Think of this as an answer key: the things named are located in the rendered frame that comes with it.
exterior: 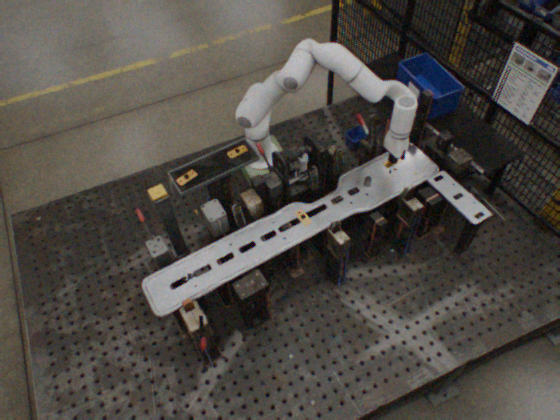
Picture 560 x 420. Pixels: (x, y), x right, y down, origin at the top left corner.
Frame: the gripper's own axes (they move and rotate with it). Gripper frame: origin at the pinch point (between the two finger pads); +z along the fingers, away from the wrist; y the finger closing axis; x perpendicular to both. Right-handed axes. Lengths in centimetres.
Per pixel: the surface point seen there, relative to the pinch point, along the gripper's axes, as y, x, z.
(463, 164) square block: 16.6, 25.8, 4.4
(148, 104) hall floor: -226, -54, 109
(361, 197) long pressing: 4.6, -19.3, 9.6
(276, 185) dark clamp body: -16, -50, 2
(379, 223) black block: 19.2, -20.8, 10.6
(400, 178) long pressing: 5.3, 1.6, 9.4
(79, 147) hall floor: -209, -118, 110
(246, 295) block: 20, -85, 7
